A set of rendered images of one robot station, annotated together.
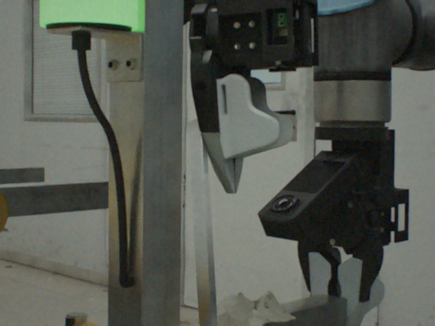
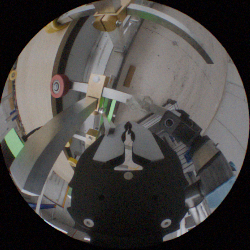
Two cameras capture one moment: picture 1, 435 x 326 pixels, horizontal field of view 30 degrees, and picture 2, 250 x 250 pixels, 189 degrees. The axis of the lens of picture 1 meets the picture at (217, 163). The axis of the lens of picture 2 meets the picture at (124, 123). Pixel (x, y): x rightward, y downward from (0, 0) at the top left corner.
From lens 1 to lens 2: 0.67 m
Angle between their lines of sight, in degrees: 101
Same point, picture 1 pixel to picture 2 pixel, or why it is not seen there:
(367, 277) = not seen: hidden behind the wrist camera
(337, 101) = (198, 158)
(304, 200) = (169, 130)
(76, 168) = not seen: outside the picture
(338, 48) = (207, 177)
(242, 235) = (236, 74)
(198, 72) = (80, 164)
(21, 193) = (152, 16)
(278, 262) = (233, 78)
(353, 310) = not seen: hidden behind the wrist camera
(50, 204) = (165, 24)
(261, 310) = (139, 110)
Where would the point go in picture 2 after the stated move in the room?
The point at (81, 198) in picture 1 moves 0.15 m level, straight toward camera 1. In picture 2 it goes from (180, 33) to (127, 48)
